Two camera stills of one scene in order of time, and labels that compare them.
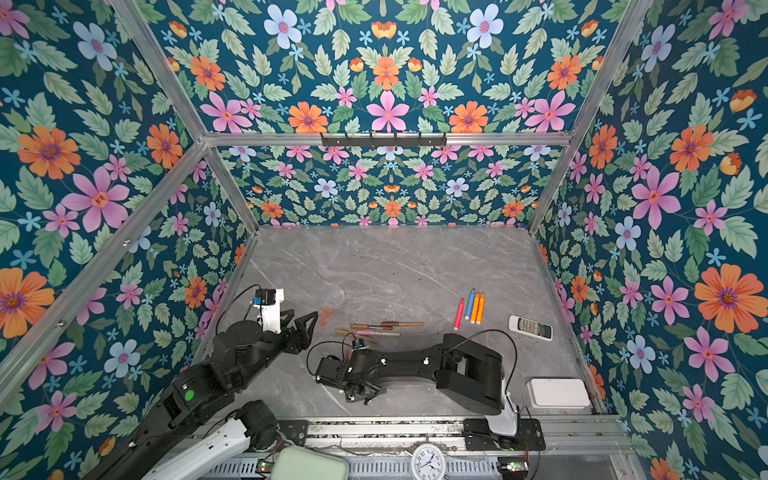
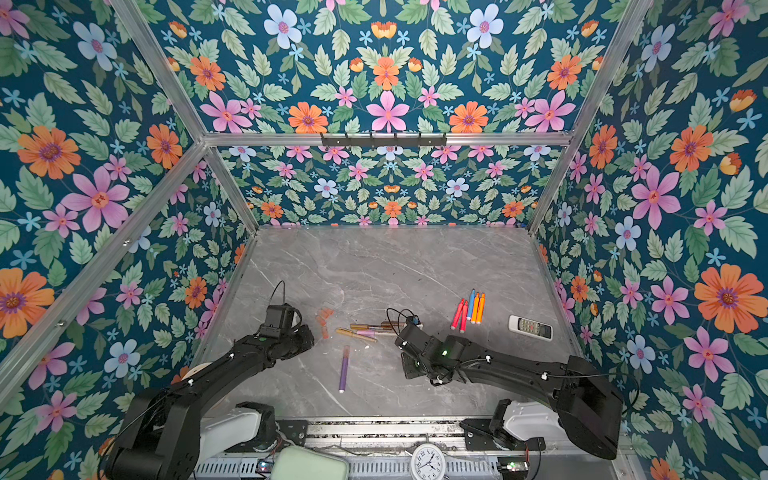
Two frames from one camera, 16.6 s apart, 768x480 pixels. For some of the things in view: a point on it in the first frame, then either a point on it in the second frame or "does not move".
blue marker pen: (469, 305) does not move
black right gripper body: (347, 394) to (412, 369)
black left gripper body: (291, 342) does not move
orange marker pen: (475, 308) does not move
